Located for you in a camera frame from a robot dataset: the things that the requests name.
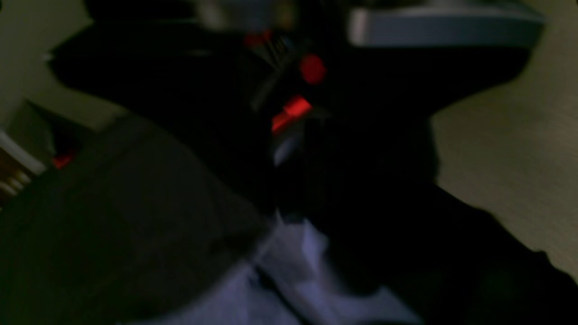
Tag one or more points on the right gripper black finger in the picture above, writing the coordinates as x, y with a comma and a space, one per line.
370, 187

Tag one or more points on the light blue t-shirt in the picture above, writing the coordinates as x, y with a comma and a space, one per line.
289, 283

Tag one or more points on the orange clamp top right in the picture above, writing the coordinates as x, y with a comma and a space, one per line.
297, 71

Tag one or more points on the black table cloth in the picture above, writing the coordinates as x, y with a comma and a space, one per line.
134, 228

